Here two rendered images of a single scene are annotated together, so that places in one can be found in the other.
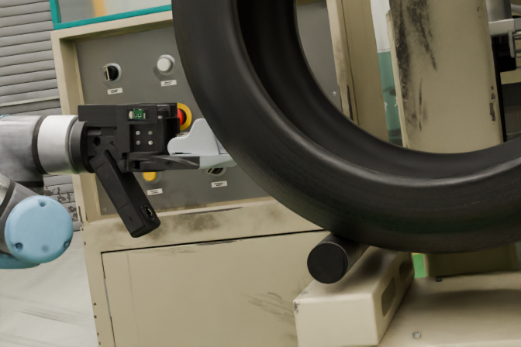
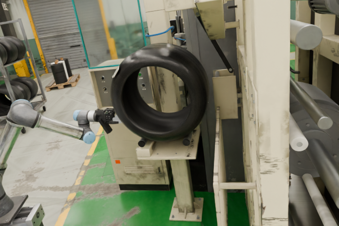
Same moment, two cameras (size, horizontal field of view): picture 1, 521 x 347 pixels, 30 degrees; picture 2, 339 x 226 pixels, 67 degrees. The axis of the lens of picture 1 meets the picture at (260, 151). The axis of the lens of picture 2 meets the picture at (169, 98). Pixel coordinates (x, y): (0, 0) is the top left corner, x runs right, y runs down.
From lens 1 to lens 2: 0.71 m
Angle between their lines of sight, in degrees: 16
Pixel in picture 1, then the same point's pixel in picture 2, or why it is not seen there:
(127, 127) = (104, 115)
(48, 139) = (89, 117)
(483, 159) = (173, 115)
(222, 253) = not seen: hidden behind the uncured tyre
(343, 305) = (144, 151)
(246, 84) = (125, 115)
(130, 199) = (106, 127)
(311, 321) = (138, 153)
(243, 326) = not seen: hidden behind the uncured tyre
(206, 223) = not seen: hidden behind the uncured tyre
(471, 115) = (172, 102)
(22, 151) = (85, 118)
